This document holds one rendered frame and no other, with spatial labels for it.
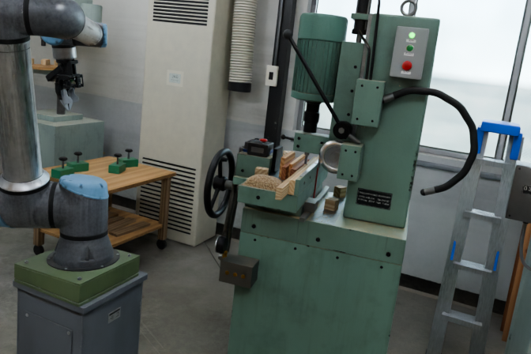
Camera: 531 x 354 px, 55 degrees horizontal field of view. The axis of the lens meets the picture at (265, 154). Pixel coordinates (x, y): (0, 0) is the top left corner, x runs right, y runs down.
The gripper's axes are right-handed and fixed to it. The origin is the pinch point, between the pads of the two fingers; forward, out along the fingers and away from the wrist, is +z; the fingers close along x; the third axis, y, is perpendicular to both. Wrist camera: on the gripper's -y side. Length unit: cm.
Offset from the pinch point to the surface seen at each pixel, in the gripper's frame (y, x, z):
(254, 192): 93, -6, 19
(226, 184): 68, 16, 28
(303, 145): 98, 23, 9
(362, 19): 115, 32, -37
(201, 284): 18, 66, 115
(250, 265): 93, -9, 45
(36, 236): -78, 34, 93
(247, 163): 78, 15, 17
